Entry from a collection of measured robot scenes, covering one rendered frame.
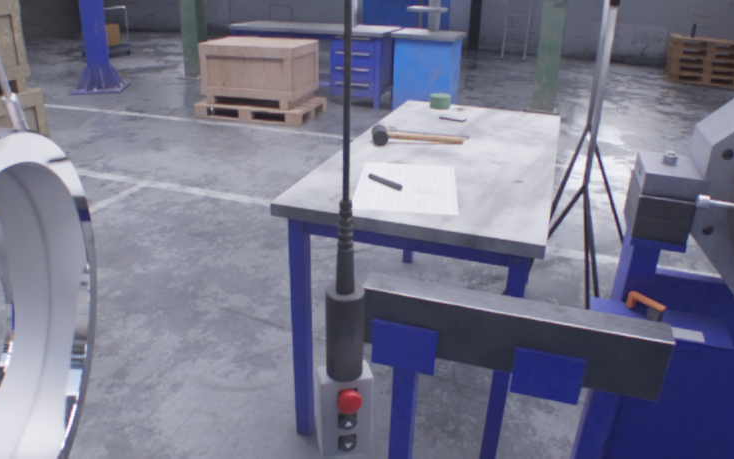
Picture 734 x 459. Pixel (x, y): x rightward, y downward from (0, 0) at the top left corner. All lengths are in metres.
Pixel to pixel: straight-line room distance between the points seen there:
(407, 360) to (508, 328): 0.23
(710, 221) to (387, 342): 0.74
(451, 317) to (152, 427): 1.35
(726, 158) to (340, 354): 0.95
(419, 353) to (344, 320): 0.60
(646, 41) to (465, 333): 11.79
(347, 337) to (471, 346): 0.58
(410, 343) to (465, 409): 1.05
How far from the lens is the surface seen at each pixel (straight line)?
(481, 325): 1.19
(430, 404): 2.26
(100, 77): 8.37
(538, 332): 1.19
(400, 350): 1.26
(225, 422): 2.21
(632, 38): 12.78
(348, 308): 0.65
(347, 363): 0.69
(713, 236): 1.41
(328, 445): 0.78
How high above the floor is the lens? 1.48
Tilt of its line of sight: 24 degrees down
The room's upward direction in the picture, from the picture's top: 1 degrees clockwise
